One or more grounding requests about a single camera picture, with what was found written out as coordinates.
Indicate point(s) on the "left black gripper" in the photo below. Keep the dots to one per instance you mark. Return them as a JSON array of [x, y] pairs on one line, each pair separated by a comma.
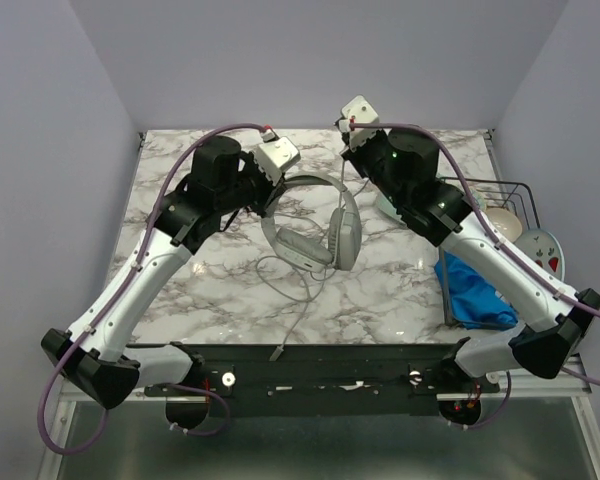
[[271, 190]]

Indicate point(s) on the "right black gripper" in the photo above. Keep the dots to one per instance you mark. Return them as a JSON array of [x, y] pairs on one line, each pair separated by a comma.
[[353, 159]]

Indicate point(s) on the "grey over-ear headphones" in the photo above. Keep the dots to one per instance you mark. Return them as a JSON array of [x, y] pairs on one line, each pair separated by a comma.
[[344, 235]]

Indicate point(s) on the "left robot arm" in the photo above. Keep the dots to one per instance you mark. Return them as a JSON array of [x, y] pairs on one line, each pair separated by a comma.
[[93, 353]]

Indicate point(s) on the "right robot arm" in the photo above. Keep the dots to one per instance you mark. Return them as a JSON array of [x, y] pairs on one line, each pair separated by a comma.
[[402, 162]]

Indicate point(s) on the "teal divided tray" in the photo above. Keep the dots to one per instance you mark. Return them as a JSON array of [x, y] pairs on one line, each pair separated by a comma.
[[384, 206]]

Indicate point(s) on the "yellow blue patterned bowl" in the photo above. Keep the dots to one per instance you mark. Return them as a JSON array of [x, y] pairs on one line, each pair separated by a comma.
[[480, 200]]

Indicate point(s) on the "cream bowl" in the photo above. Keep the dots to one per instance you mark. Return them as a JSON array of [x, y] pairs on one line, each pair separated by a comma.
[[505, 222]]

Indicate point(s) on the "blue cloth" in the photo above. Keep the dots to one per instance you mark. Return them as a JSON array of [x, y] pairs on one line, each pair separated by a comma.
[[474, 303]]

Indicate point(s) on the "strawberry pattern plate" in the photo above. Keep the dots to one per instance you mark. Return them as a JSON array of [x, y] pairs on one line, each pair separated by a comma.
[[544, 249]]

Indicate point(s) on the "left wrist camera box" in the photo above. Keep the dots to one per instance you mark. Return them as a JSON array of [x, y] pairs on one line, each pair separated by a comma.
[[276, 157]]

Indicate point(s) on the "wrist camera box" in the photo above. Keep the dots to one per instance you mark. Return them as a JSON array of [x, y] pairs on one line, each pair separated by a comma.
[[276, 157], [357, 110]]

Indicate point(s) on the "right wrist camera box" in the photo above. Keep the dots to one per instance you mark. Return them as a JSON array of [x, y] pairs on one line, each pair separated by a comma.
[[357, 110]]

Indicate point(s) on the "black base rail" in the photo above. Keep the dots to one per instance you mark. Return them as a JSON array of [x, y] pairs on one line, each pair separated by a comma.
[[326, 380]]

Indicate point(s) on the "aluminium frame rail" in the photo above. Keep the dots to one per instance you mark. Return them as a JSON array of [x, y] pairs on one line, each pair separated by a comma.
[[575, 371]]

